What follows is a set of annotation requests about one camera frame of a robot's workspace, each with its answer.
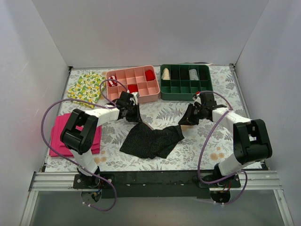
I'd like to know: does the black striped underwear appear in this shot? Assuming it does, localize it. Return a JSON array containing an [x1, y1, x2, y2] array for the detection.
[[120, 122, 184, 159]]

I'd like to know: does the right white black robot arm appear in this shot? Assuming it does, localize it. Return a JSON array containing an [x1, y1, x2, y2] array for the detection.
[[178, 91, 272, 187]]

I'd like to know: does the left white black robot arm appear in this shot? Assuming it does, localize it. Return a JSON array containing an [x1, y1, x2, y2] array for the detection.
[[60, 91, 142, 188]]

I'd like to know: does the red rolled cloth front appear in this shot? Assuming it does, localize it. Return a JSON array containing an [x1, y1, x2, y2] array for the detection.
[[128, 84, 138, 93]]

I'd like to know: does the red rolled cloth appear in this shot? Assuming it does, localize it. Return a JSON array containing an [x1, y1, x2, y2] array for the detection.
[[145, 70, 155, 81], [128, 84, 138, 93]]

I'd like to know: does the red white striped rolled sock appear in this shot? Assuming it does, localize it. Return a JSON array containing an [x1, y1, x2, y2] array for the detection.
[[108, 75, 118, 87]]

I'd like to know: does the pink divided organizer box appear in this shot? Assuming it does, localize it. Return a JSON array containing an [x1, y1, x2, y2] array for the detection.
[[106, 65, 160, 104]]

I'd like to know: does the green divided organizer box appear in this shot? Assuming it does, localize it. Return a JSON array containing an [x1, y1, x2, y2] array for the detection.
[[160, 64, 213, 101]]

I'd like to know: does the red rolled cloth back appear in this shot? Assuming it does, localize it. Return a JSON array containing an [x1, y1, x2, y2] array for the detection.
[[145, 70, 155, 81]]

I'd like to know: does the grey rolled cloth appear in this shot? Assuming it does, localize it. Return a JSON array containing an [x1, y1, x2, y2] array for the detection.
[[189, 69, 199, 81]]

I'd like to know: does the lemon print folded cloth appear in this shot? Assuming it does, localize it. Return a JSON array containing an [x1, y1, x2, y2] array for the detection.
[[67, 72, 106, 104]]

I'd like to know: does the cream rolled cloth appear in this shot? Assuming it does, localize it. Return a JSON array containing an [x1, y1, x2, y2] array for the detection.
[[161, 68, 171, 80]]

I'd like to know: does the magenta folded cloth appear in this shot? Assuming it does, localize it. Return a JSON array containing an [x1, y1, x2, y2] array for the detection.
[[50, 113, 102, 157]]

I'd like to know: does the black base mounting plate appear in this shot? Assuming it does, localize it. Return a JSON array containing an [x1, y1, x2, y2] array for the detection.
[[72, 171, 242, 200]]

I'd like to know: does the aluminium frame rail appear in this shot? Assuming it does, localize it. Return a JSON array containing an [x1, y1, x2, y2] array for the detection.
[[29, 170, 293, 226]]

